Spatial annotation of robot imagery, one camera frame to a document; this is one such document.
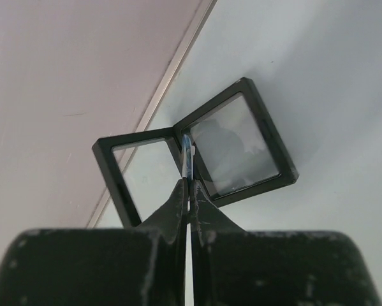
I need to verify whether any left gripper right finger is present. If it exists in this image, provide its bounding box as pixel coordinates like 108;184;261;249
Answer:
189;180;382;305

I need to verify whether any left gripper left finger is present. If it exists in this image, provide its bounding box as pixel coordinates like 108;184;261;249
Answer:
0;178;188;305

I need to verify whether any round badge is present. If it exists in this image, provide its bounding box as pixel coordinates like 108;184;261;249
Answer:
182;134;195;184

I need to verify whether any left black wire stand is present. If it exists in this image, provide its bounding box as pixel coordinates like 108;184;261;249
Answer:
92;77;298;228

